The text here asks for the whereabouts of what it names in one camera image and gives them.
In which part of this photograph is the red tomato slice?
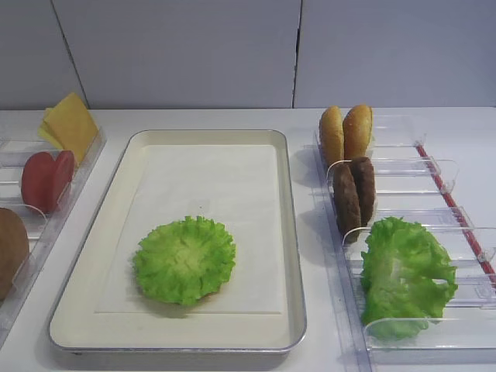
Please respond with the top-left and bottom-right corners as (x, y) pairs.
(21, 152), (55, 214)
(47, 150), (74, 213)

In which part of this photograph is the green lettuce leaf on tray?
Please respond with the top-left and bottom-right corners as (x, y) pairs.
(133, 216), (236, 306)

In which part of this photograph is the left brown meat patty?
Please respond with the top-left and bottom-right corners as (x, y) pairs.
(332, 163), (361, 243)

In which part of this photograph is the brown meat patty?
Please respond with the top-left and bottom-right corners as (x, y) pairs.
(350, 157), (376, 226)
(332, 163), (361, 243)

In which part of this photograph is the right brown meat patty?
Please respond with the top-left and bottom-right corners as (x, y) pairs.
(350, 157), (376, 226)

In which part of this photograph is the green lettuce leaf in rack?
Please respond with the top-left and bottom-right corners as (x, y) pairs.
(360, 217), (458, 341)

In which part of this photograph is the rear pale cheese slice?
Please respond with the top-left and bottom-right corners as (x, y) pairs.
(37, 108), (64, 150)

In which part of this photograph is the white paper liner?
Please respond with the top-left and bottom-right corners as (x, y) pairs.
(97, 145), (284, 316)

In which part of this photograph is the left bun half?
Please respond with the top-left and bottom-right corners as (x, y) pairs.
(319, 105), (344, 166)

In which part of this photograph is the bun half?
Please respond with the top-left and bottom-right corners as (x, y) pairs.
(319, 105), (344, 166)
(343, 104), (373, 160)

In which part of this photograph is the right bun half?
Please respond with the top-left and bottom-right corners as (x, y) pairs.
(343, 104), (373, 160)

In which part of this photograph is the clear plastic rack right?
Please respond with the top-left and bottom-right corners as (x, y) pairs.
(313, 115), (495, 371)

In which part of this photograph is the clear plastic rack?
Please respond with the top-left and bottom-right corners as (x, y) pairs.
(313, 115), (495, 371)
(1, 129), (106, 343)

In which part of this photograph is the cream metal tray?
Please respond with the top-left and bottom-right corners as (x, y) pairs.
(49, 129), (306, 353)

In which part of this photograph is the clear plastic rack left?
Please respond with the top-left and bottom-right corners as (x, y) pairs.
(1, 129), (106, 343)

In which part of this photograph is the brown bun at left edge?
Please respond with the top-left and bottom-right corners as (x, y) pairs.
(0, 208), (29, 301)

